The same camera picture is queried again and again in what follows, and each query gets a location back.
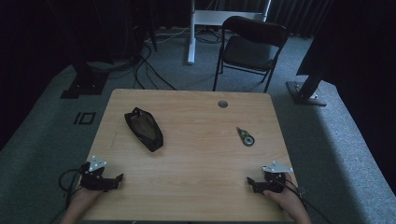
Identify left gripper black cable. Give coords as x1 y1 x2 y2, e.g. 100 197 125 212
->
49 167 90 224

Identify black floor cables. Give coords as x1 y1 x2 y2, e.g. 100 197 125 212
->
87 26 225 91

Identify black folding chair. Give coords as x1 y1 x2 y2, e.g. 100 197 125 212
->
212 15 290 93

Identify black mesh pencil case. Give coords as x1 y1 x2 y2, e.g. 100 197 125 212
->
124 106 164 153

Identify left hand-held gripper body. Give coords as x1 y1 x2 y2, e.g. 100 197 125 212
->
79 155 120 192

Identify black stand with base plate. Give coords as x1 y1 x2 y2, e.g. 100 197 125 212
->
286 69 328 107

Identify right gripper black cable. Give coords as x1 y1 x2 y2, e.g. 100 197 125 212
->
279 178 334 224

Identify white desk frame leg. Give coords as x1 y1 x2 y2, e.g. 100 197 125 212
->
187 0 273 65

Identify person's left hand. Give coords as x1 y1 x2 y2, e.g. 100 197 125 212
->
72 187 104 209

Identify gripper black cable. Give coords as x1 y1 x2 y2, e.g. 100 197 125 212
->
49 167 90 224
279 178 334 224

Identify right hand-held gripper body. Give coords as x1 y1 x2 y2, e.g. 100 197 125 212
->
251 160 294 194

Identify person's right hand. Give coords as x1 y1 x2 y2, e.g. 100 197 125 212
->
262 172 305 216

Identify black stand base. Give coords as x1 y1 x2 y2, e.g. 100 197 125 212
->
60 60 110 100

